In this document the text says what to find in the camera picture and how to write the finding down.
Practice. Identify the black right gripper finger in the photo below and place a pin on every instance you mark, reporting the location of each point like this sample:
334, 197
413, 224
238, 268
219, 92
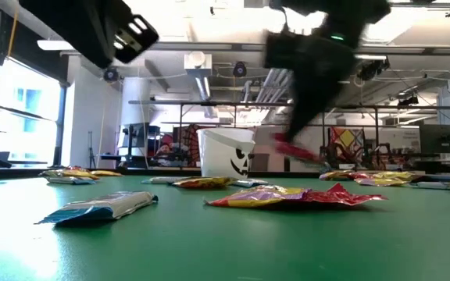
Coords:
301, 105
322, 101

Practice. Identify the red Skittles candy packet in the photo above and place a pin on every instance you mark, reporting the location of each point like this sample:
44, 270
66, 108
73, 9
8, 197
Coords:
356, 175
340, 196
295, 150
77, 168

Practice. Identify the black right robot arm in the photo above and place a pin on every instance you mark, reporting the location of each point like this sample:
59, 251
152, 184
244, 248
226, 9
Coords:
346, 9

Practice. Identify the black background robot arm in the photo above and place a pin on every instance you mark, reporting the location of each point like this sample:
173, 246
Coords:
369, 154
328, 154

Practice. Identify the yellow Sour Patch candy packet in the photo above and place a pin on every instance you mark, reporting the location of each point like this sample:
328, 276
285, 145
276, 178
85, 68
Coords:
256, 196
70, 173
205, 182
397, 175
332, 175
106, 173
379, 182

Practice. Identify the white ceiling pipes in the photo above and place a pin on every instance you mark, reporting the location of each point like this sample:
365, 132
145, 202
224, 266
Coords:
270, 84

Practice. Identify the colourful kite decoration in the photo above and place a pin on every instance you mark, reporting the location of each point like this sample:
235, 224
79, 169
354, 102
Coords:
346, 137

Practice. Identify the white curtain panel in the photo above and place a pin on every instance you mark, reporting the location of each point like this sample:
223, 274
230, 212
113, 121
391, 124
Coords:
266, 138

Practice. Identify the black ceiling spotlight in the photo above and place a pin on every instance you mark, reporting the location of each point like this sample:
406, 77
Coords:
240, 69
111, 74

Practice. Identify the white blue Hershey's bar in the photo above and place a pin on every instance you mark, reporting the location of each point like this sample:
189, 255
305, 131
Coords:
70, 180
250, 182
432, 185
160, 180
104, 207

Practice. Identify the white pumpkin-face bucket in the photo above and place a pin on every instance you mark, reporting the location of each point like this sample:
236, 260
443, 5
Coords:
213, 156

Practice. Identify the red web decoration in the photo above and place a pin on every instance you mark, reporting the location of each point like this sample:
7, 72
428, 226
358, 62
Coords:
188, 140

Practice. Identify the black computer monitor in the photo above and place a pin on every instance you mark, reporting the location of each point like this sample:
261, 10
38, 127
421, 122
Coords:
441, 138

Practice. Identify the person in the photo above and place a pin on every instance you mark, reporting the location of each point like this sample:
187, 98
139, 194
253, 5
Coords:
164, 149

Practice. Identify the white round column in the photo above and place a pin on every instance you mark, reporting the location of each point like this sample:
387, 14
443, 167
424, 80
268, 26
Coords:
135, 105

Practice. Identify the black standing desk workstation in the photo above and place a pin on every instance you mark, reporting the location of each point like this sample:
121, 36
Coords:
133, 134

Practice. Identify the black tripod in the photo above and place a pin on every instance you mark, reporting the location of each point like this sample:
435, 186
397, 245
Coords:
91, 150

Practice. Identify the green table mat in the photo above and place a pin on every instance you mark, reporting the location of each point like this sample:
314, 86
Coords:
92, 242

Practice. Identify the white ceiling light bar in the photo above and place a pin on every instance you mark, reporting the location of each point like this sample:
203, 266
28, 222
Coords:
53, 45

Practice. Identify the bright window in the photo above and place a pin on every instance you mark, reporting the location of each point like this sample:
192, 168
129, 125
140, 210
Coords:
26, 117

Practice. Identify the black ceiling camera cluster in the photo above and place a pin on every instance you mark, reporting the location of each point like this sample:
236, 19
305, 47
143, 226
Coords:
371, 69

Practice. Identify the black metal rack frame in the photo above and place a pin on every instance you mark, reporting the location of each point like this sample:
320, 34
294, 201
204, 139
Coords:
376, 136

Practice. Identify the black overhead rail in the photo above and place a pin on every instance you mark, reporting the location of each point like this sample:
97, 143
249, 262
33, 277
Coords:
422, 4

